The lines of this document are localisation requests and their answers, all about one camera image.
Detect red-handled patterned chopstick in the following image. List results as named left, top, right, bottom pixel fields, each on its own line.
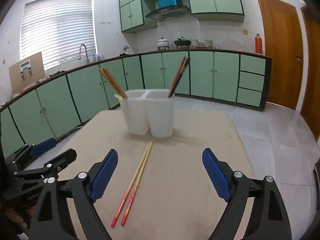
left=168, top=57, right=187, bottom=98
left=110, top=149, right=146, bottom=228

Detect green lower kitchen cabinets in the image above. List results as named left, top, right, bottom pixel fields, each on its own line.
left=1, top=49, right=272, bottom=156

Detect green kitchen cabinets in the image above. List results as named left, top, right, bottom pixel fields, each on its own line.
left=119, top=0, right=245, bottom=33
left=1, top=49, right=272, bottom=156

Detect green upper kitchen cabinets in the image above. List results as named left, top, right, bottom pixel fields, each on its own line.
left=119, top=0, right=245, bottom=33

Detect person's left hand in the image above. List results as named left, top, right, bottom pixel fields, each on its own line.
left=4, top=205, right=36, bottom=224

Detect cardboard box on counter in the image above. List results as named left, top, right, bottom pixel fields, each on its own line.
left=9, top=52, right=46, bottom=94

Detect beige table cloth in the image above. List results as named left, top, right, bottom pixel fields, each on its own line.
left=59, top=110, right=255, bottom=239

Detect chrome sink faucet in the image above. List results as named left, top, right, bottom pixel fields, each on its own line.
left=78, top=43, right=90, bottom=65

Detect white twin utensil holder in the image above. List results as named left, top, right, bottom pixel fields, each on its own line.
left=115, top=89, right=175, bottom=138

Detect brown wooden door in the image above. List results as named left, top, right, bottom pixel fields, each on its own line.
left=258, top=0, right=303, bottom=109
left=300, top=6, right=319, bottom=140

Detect white window blind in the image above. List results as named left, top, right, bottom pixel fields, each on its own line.
left=20, top=0, right=97, bottom=70

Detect white cooking pot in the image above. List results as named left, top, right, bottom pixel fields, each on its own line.
left=157, top=37, right=170, bottom=50

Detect black chopstick in holder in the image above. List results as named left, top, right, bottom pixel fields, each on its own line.
left=177, top=57, right=190, bottom=86

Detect orange thermos bottle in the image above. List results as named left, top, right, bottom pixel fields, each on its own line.
left=255, top=34, right=263, bottom=54

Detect black wok on stove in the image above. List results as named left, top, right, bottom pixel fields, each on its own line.
left=174, top=37, right=191, bottom=49

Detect black range hood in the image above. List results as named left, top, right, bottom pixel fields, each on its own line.
left=146, top=5, right=191, bottom=21

